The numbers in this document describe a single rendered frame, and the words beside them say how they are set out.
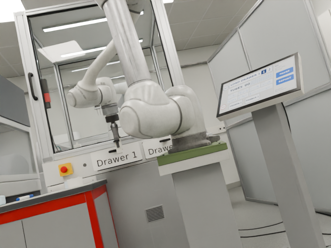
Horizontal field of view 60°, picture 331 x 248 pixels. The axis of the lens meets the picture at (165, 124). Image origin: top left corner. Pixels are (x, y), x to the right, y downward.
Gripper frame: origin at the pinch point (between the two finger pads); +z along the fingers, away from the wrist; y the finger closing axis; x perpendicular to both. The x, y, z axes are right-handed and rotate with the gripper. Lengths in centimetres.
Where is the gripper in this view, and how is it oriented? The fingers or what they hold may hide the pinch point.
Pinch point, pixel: (119, 149)
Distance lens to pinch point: 165.0
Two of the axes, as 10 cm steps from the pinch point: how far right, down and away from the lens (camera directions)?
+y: -1.4, -0.5, 9.9
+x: -9.7, 2.3, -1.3
